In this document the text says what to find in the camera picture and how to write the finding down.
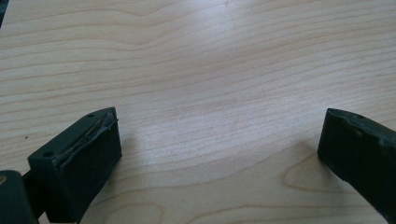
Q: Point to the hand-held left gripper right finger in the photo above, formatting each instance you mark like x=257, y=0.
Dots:
x=358, y=152

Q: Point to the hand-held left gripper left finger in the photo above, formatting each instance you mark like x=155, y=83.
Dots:
x=81, y=161

